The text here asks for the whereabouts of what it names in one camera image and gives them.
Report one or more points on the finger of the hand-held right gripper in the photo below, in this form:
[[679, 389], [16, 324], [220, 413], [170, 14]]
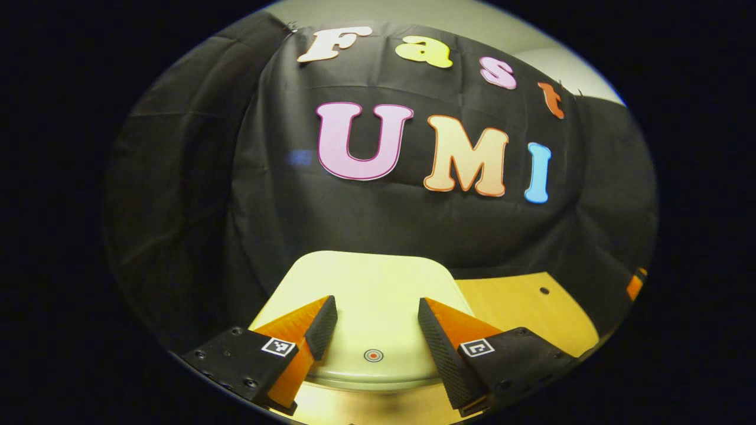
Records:
[[636, 284]]

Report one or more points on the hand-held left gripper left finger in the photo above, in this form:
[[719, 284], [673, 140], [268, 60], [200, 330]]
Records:
[[239, 357]]

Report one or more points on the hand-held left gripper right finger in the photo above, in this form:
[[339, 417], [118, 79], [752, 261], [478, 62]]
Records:
[[446, 360]]

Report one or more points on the green desktop garbage bin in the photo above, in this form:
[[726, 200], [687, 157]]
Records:
[[372, 289]]

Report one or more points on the wooden desktop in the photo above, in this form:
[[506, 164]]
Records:
[[520, 313]]

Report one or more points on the black backdrop cloth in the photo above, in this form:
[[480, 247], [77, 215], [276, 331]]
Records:
[[378, 218]]

